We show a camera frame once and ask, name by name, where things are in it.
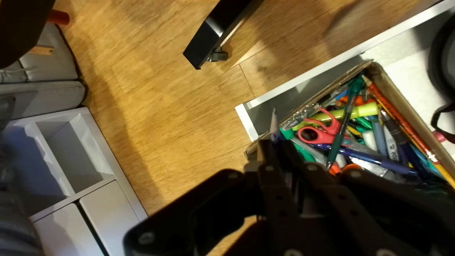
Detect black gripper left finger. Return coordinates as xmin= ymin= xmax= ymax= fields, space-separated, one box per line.
xmin=123 ymin=138 xmax=288 ymax=256

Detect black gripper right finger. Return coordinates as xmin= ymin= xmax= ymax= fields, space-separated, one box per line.
xmin=276 ymin=138 xmax=455 ymax=256

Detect orange pencil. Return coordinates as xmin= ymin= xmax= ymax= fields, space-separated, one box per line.
xmin=366 ymin=81 xmax=455 ymax=190

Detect blue ballpoint pen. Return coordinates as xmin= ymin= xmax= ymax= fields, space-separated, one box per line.
xmin=315 ymin=141 xmax=420 ymax=178

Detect red scissors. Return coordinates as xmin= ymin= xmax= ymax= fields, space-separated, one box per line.
xmin=295 ymin=107 xmax=343 ymax=147

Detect dark green marker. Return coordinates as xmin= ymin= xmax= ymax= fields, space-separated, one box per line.
xmin=326 ymin=74 xmax=367 ymax=168

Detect yellow highlighter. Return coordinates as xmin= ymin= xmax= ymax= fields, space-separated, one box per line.
xmin=291 ymin=101 xmax=382 ymax=133

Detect white tray of markers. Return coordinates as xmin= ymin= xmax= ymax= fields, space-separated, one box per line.
xmin=244 ymin=59 xmax=455 ymax=192

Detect grey plastic storage bins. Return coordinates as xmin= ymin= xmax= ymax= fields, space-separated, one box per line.
xmin=0 ymin=106 xmax=150 ymax=256

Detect open white drawer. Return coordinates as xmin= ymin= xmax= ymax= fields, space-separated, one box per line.
xmin=235 ymin=0 xmax=455 ymax=144

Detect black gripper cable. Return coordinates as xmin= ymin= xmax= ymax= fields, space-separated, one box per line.
xmin=429 ymin=17 xmax=455 ymax=145

